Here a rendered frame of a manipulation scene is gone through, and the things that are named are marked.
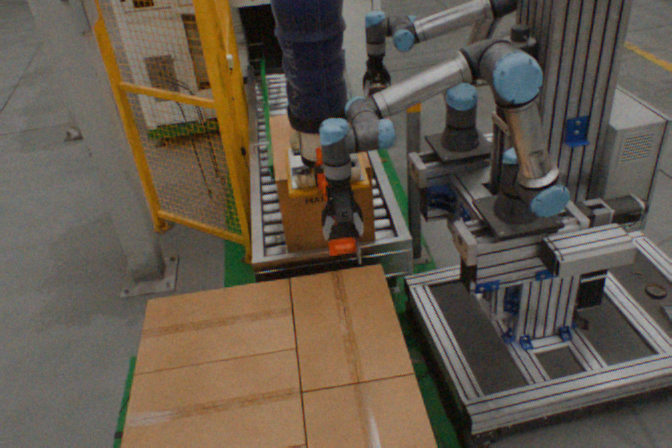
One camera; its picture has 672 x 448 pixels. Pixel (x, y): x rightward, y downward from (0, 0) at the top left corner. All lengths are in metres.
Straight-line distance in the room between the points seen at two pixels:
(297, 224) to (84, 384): 1.32
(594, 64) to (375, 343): 1.21
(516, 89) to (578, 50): 0.50
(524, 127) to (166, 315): 1.60
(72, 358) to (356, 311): 1.58
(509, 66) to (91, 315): 2.68
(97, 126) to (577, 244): 2.19
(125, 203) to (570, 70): 2.25
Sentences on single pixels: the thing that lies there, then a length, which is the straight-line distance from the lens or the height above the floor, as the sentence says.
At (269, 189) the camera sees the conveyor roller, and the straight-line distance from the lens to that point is 3.18.
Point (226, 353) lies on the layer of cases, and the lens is 2.35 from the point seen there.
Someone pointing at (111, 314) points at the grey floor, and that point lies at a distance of 3.53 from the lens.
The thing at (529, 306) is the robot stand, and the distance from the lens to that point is 2.62.
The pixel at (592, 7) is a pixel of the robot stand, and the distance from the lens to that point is 2.03.
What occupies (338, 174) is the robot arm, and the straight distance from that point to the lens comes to 1.57.
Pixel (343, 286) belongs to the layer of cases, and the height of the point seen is 0.54.
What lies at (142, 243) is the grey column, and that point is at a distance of 3.46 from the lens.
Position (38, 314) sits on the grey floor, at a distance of 3.74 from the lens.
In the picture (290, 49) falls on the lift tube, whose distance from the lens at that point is 1.99.
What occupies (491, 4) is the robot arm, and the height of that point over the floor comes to 1.59.
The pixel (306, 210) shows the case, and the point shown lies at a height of 0.78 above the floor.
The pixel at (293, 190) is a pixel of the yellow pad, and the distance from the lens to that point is 2.14.
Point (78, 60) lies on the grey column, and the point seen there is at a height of 1.33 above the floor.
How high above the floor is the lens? 2.24
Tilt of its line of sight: 34 degrees down
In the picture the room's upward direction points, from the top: 6 degrees counter-clockwise
